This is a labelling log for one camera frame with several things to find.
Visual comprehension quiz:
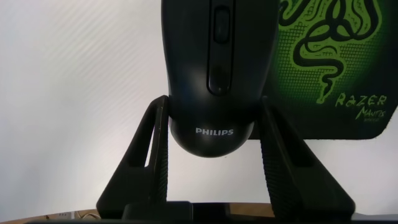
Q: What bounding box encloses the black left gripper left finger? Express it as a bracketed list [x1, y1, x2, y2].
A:
[96, 95, 170, 219]

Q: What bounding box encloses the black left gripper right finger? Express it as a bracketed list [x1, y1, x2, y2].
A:
[259, 95, 356, 222]

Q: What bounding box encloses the black Philips computer mouse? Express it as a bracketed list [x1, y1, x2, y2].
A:
[160, 0, 280, 159]

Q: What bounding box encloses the black green snake-logo mouse pad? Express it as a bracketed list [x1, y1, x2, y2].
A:
[248, 0, 398, 141]

